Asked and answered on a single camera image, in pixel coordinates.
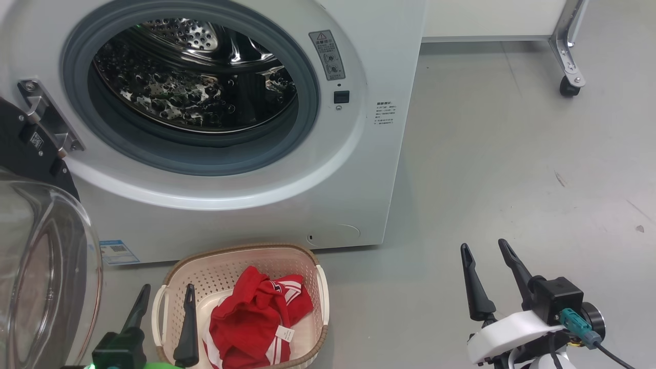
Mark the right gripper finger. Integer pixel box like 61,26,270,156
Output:
498,239,536,311
460,243,497,322

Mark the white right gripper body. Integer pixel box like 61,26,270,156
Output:
466,310,575,369

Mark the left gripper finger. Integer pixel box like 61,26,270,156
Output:
120,284,152,333
173,283,199,368

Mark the red garment with white stripes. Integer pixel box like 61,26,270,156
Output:
203,265,314,369

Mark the round washing machine door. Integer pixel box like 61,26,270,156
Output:
0,96,103,369

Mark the cream perforated laundry basket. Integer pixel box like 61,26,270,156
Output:
152,243,330,369

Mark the white front-load washing machine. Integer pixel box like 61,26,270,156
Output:
0,0,426,264

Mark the grey rubber door gasket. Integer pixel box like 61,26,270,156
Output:
60,5,320,177

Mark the metal door hinge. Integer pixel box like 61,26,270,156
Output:
17,78,85,154

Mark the perforated steel washer drum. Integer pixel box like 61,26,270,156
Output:
92,18,299,135

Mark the blue energy label sticker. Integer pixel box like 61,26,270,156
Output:
100,239,140,265

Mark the round drain filter cover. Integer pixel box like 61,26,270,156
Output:
307,224,361,247

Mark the small printed text label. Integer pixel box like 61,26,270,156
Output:
374,100,395,126

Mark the white cabinet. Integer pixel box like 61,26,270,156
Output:
421,0,569,43

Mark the grey warning sticker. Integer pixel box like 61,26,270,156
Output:
309,30,346,81

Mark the teal connector with black cable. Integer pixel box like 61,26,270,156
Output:
559,307,636,369

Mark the metal cabinet leg bracket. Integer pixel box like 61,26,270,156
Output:
548,0,590,88

